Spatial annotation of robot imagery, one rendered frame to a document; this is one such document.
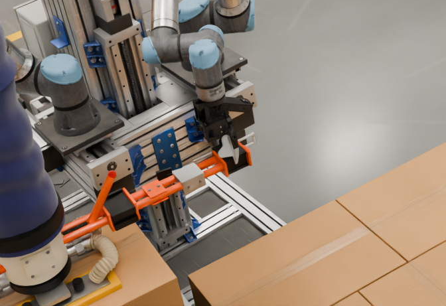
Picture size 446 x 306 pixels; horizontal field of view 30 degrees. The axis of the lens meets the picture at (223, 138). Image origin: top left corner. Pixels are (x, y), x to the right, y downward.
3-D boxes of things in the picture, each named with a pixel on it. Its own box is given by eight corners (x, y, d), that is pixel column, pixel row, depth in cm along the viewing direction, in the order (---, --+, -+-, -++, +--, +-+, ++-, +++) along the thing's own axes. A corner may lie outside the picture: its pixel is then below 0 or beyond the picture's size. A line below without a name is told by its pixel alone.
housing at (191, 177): (184, 196, 228) (182, 183, 226) (174, 184, 234) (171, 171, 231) (207, 185, 231) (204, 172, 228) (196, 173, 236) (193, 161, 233)
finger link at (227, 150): (221, 170, 229) (210, 139, 227) (239, 161, 231) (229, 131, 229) (225, 172, 227) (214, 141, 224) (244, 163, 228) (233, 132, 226)
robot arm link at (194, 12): (182, 28, 289) (175, -7, 281) (221, 25, 287) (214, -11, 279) (178, 46, 279) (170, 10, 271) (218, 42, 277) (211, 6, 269)
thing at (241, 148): (226, 177, 232) (223, 163, 229) (214, 164, 237) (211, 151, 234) (252, 165, 234) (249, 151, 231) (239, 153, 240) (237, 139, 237)
